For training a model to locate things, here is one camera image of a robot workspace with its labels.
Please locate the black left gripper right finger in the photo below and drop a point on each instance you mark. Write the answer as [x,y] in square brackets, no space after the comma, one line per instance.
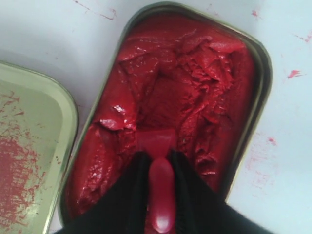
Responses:
[199,209]

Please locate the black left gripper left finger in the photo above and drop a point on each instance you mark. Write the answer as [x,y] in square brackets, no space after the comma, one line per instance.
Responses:
[123,208]

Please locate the red stamp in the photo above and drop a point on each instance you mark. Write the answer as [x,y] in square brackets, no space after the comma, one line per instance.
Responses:
[158,144]

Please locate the red ink tin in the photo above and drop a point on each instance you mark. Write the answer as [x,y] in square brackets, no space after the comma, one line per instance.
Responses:
[177,69]

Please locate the gold tin lid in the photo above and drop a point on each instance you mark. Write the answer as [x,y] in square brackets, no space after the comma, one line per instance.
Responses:
[38,125]

